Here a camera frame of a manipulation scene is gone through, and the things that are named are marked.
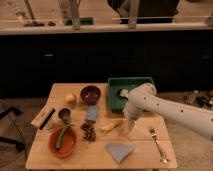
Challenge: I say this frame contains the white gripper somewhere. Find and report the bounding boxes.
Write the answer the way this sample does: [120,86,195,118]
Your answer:
[121,101,141,135]

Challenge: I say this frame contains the yellow banana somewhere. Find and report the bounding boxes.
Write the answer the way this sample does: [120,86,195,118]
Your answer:
[100,120,122,133]

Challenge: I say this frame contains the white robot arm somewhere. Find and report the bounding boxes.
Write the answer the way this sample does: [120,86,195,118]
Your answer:
[119,83,213,141]

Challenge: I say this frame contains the dark purple bowl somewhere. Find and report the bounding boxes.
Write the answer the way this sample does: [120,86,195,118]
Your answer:
[80,85,101,105]

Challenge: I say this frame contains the orange bowl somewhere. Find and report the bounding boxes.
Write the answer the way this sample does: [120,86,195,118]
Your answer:
[48,128,77,158]

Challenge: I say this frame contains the green plastic tray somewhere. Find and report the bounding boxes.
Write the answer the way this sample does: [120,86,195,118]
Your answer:
[107,77,154,113]

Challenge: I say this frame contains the silver fork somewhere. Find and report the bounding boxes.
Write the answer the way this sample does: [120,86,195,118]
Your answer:
[150,127,169,164]

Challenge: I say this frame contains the blue triangular cloth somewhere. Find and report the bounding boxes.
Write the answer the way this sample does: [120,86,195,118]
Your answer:
[105,143,134,163]

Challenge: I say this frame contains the blue sponge block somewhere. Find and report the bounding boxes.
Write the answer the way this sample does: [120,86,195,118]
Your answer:
[85,105,98,121]

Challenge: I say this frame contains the bunch of dark grapes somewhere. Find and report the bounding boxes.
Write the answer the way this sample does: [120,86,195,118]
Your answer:
[81,121,96,142]

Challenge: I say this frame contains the wooden table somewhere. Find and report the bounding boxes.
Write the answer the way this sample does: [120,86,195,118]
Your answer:
[26,83,177,171]

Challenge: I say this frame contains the yellow onion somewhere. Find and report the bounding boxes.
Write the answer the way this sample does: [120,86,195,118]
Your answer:
[65,93,77,104]

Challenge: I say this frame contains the small metal cup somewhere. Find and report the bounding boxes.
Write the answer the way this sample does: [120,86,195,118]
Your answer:
[58,108,71,123]

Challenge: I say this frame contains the green cucumber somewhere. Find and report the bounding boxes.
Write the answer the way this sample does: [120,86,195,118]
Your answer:
[55,124,74,150]

